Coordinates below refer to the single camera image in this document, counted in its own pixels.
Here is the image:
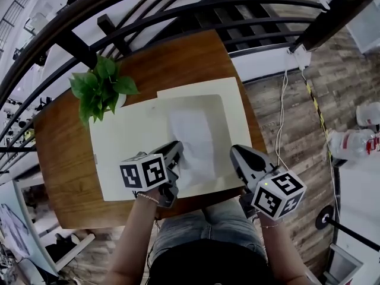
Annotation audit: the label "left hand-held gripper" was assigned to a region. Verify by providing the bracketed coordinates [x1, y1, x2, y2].
[119, 140, 185, 209]

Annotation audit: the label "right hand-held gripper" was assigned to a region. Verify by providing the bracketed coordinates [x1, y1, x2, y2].
[230, 144, 307, 221]

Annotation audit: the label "white A4 paper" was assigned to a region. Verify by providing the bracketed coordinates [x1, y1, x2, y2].
[167, 108, 217, 189]

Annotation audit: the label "cream yellow mat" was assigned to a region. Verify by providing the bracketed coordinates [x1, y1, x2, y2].
[88, 76, 253, 202]

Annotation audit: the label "person's left forearm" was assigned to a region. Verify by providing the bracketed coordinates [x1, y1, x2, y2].
[105, 193, 161, 285]

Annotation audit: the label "person's right forearm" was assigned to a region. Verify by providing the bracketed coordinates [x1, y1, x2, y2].
[256, 212, 311, 285]

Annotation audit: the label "person's denim shorts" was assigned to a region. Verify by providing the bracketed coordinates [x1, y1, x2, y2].
[148, 199, 268, 264]

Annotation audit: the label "yellow black floor tape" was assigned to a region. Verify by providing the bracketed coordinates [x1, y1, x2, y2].
[301, 72, 335, 163]

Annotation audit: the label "black round stand base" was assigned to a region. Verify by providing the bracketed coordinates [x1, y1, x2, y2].
[315, 205, 380, 251]

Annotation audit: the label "green potted plant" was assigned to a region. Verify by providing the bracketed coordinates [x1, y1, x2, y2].
[68, 54, 141, 127]

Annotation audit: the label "person's black shirt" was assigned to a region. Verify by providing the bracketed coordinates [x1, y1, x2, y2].
[147, 238, 276, 285]

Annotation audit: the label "white power strip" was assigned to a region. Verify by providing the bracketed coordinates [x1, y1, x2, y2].
[287, 46, 312, 71]

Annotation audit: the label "black metal railing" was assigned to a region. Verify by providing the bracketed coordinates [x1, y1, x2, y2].
[0, 0, 357, 172]

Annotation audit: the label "light blue panel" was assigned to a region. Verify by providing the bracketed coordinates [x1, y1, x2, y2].
[0, 179, 59, 276]

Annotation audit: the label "black balcony railing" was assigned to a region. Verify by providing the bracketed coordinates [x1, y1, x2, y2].
[0, 0, 33, 50]

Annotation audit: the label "beaded bracelet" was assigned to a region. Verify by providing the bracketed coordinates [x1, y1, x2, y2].
[135, 192, 160, 204]

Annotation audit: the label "white cable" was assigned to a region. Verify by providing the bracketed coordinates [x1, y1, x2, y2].
[274, 66, 290, 172]

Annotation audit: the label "white frame beam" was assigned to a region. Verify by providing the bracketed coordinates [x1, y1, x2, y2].
[55, 233, 96, 271]

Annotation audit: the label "dark wooden post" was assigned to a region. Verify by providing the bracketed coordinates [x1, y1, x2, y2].
[292, 0, 380, 52]

